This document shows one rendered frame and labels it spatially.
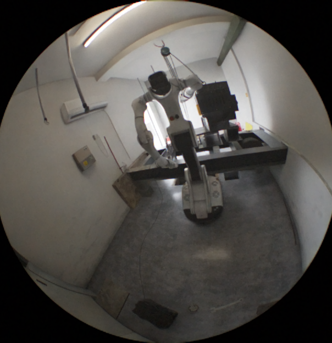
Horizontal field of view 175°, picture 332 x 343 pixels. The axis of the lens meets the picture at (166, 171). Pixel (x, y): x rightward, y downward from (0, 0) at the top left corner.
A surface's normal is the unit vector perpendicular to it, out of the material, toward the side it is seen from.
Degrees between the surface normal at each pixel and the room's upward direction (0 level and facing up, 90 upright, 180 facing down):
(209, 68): 90
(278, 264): 0
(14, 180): 90
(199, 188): 52
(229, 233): 0
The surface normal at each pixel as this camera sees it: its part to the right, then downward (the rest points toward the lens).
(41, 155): 0.89, -0.12
